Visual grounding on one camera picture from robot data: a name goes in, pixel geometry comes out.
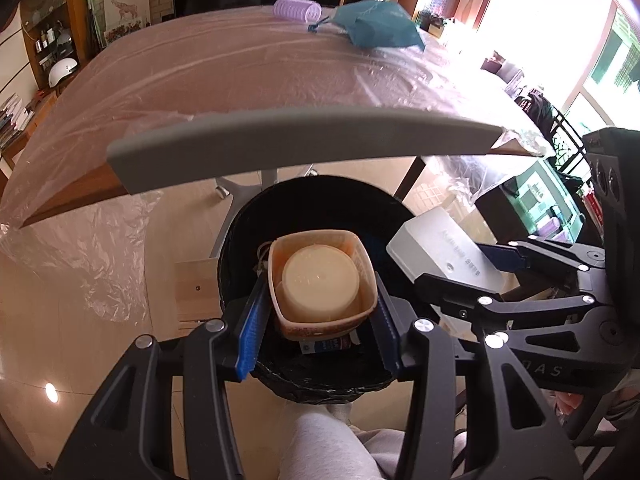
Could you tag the wooden wall shelf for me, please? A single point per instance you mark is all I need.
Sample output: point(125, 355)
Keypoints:
point(55, 15)

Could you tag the white metal table base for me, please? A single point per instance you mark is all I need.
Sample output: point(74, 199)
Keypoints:
point(235, 190)

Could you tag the light wooden board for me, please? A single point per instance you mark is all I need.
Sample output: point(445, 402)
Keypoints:
point(197, 290)

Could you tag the teal plastic bag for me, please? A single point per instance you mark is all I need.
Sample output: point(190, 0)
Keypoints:
point(380, 25)

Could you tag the stack of books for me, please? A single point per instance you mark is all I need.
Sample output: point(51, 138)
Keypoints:
point(12, 120)

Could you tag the black round bin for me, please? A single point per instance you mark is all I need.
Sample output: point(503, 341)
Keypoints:
point(320, 200)

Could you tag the person's white trouser leg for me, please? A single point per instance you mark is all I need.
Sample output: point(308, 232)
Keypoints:
point(325, 445)

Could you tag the person's right hand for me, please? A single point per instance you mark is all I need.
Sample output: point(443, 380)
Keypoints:
point(625, 405)

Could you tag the translucent white plastic box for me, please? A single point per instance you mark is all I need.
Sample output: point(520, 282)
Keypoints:
point(440, 245)

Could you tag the dark printed carton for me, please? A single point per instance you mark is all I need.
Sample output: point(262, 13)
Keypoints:
point(535, 200)

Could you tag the red white blue medicine box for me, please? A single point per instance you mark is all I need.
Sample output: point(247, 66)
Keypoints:
point(325, 346)

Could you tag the white helmet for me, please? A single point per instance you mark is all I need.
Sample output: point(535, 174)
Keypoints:
point(62, 71)

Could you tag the black metal chair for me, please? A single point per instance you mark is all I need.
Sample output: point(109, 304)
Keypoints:
point(545, 115)

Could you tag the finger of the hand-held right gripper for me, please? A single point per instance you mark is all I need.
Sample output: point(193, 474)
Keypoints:
point(450, 290)
point(505, 257)

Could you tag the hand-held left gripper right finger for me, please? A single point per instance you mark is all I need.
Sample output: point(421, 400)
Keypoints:
point(387, 330)

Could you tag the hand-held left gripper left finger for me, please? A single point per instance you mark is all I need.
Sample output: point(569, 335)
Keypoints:
point(250, 330)

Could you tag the framed animal picture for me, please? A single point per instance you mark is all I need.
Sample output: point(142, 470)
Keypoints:
point(125, 10)

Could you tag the purple armchair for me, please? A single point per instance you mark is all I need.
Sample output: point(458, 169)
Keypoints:
point(502, 67)

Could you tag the purple hair roller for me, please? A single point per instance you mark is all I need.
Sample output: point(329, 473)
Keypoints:
point(297, 10)

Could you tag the yellow plastic cup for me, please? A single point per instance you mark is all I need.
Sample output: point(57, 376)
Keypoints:
point(320, 280)

